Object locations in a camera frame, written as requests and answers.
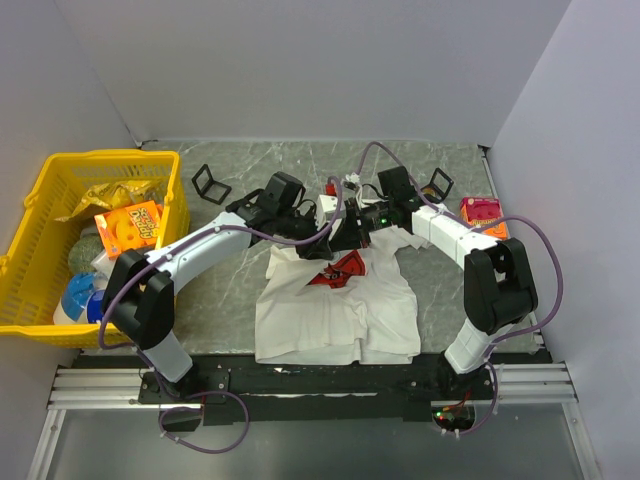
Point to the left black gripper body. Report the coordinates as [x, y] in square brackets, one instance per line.
[296, 226]

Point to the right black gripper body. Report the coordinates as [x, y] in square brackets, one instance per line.
[377, 216]

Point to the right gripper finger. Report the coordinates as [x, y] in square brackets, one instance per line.
[349, 236]
[352, 222]

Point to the white Coca-Cola t-shirt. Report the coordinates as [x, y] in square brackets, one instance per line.
[356, 307]

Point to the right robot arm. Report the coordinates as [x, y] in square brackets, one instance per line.
[499, 289]

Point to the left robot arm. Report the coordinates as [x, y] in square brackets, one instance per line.
[140, 296]

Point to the black folding mirror right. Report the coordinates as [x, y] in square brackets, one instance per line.
[441, 183]

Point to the black folding mirror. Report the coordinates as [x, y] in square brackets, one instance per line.
[208, 188]
[441, 183]

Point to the pink orange sponge box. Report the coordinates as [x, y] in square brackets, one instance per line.
[480, 211]

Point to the black folding mirror left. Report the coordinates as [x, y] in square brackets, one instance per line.
[208, 188]

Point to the orange Scrub Daddy box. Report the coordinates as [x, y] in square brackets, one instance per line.
[131, 227]

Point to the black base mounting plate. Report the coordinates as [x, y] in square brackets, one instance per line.
[229, 388]

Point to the gold snack bag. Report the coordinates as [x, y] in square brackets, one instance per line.
[105, 197]

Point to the green scrub sponge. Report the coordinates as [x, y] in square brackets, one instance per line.
[83, 253]

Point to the blue white canister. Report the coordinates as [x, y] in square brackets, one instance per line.
[93, 309]

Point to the blue lid white container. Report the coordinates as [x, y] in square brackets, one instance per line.
[71, 307]

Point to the yellow plastic basket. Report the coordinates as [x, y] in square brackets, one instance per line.
[34, 271]

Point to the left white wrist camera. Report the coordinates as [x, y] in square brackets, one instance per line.
[326, 206]

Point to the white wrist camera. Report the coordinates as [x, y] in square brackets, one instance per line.
[326, 206]
[352, 181]

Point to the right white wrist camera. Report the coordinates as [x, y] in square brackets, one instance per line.
[352, 181]

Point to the aluminium rail frame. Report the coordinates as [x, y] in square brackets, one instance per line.
[102, 389]

